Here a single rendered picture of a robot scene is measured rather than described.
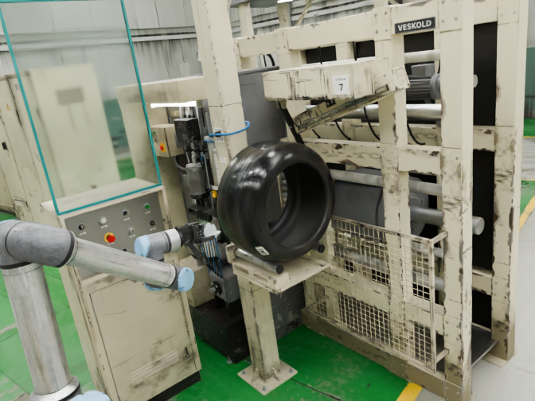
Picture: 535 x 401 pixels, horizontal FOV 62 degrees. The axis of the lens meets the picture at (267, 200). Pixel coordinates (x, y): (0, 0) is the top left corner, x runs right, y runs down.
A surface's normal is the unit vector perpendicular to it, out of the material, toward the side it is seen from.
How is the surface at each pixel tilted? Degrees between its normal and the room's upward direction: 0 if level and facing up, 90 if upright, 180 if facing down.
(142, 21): 90
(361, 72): 90
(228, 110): 90
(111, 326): 90
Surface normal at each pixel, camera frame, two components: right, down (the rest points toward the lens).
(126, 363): 0.62, 0.15
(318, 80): -0.77, 0.29
